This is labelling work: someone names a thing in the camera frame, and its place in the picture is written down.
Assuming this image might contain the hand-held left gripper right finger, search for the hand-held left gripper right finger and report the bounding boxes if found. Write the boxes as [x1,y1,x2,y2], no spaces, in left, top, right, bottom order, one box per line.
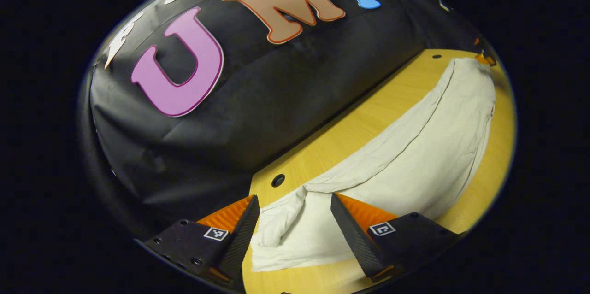
[330,192,467,284]

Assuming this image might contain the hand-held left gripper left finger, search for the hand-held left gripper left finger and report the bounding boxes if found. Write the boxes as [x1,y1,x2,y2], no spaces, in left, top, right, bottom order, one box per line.
[134,194,261,292]

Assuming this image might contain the white jeans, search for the white jeans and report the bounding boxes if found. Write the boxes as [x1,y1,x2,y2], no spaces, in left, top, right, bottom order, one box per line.
[250,57,497,272]

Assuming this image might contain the black backdrop cloth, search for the black backdrop cloth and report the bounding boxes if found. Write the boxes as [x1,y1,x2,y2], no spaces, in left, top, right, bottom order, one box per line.
[81,0,484,239]

